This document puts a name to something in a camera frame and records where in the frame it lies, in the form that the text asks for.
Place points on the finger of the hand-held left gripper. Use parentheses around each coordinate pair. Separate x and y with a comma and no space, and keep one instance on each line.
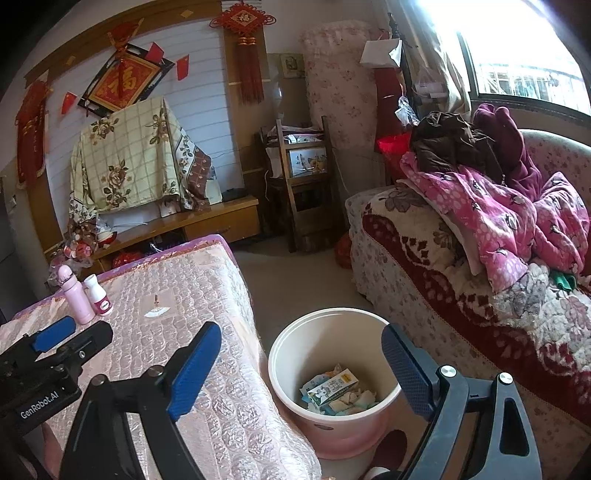
(92,339)
(55,333)

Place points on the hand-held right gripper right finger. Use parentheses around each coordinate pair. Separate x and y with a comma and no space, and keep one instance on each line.
(406,369)

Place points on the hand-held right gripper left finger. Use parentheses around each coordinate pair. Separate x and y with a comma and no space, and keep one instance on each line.
(198,369)

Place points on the green white milk carton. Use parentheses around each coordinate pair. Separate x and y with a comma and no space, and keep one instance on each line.
(332,387)

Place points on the white plastic bucket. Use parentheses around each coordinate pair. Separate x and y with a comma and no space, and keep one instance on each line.
(295,350)

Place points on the person's left forearm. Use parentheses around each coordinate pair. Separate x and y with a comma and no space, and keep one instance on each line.
(51,452)

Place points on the pink thermos bottle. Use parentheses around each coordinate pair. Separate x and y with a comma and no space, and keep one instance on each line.
(78,300)

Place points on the white pill bottle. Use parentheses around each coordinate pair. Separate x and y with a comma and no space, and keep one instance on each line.
(98,295)

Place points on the pink quilted mattress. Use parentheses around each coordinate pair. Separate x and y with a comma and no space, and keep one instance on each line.
(184,286)

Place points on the dark red slipper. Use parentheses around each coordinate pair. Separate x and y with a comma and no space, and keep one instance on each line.
(390,452)

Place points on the floral covered sofa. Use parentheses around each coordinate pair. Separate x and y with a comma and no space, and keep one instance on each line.
(415,258)

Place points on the wooden cabinet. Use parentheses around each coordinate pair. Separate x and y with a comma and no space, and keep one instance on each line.
(221,221)

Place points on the pink spotted garment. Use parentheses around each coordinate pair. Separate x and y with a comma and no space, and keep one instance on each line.
(485,217)

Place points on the black set-top box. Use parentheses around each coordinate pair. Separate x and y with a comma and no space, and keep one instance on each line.
(233,194)

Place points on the green cloth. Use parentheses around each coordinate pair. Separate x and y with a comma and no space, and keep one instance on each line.
(563,280)

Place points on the floral checked cloth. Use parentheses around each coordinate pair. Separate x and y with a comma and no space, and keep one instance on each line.
(129,152)

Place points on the wooden chair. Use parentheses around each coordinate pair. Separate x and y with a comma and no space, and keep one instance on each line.
(304,203)

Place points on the red hanging banner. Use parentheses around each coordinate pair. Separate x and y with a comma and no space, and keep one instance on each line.
(31,129)

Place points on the printed carton box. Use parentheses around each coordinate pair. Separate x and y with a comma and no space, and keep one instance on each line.
(308,161)

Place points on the small red flag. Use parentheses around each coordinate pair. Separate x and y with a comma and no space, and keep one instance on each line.
(69,102)
(154,52)
(183,67)

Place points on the dark brown garment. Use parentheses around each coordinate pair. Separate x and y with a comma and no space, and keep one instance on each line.
(448,138)

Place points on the maroon garment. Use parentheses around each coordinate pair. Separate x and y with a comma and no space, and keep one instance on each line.
(503,138)

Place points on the clear plastic bag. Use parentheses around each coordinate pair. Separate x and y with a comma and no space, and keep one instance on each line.
(407,110)

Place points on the dark red hanging garment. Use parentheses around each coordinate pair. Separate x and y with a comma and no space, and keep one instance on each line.
(388,101)

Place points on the rolled floral mattress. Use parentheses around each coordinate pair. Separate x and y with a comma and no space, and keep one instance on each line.
(337,83)

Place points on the beige curtain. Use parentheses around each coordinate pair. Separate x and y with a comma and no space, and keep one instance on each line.
(438,60)

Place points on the white paper bag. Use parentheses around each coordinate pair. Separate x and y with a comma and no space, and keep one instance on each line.
(378,53)

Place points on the framed picture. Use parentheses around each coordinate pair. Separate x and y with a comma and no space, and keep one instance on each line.
(292,65)

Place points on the window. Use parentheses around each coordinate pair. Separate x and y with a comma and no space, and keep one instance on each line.
(531,55)

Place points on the red knot ornament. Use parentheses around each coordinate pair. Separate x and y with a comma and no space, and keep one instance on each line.
(244,27)

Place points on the red diamond wall decoration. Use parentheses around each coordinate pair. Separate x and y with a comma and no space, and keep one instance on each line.
(122,81)

